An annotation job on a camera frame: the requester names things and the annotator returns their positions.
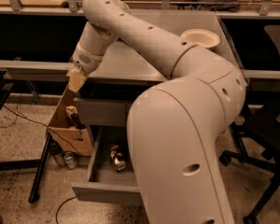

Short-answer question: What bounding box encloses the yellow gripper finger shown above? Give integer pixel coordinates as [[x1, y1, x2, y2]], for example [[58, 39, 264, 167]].
[[68, 68, 88, 92]]

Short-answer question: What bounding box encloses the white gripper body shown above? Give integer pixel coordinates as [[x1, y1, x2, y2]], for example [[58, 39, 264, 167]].
[[73, 43, 104, 75]]

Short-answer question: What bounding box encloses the crushed orange soda can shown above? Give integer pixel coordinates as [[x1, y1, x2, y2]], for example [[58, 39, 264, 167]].
[[110, 144, 128, 171]]

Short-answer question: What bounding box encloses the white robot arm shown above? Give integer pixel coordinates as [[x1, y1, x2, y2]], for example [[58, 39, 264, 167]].
[[69, 0, 245, 224]]

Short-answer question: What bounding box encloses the grey drawer cabinet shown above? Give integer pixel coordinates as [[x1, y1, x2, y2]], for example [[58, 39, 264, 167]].
[[66, 8, 248, 156]]

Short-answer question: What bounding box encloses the closed grey upper drawer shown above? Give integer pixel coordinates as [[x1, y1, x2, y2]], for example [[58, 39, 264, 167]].
[[74, 98, 132, 127]]

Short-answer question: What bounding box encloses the open grey middle drawer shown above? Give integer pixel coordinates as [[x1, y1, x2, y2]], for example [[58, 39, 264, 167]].
[[72, 126, 142, 205]]

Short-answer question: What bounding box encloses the snack bag in box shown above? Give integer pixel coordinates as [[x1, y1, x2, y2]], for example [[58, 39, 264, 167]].
[[65, 105, 85, 130]]

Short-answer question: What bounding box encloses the cardboard box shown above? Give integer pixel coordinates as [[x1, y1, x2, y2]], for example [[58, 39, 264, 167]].
[[49, 88, 92, 156]]

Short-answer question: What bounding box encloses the dark bottle on floor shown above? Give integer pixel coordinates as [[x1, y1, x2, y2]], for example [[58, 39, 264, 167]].
[[49, 142, 66, 167]]

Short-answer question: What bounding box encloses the clear bottle on floor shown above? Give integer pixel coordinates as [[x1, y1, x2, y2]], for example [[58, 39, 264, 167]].
[[64, 152, 77, 169]]

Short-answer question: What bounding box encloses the white paper bowl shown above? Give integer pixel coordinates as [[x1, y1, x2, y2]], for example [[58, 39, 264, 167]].
[[181, 29, 220, 49]]

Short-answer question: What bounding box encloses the black table leg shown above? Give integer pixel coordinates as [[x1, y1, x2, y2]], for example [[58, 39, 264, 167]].
[[28, 134, 51, 203]]

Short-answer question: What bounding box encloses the black office chair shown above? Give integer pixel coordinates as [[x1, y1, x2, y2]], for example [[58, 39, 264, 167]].
[[218, 24, 280, 224]]

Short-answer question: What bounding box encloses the black floor cable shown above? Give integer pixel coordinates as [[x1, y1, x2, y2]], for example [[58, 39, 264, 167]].
[[0, 93, 84, 157]]

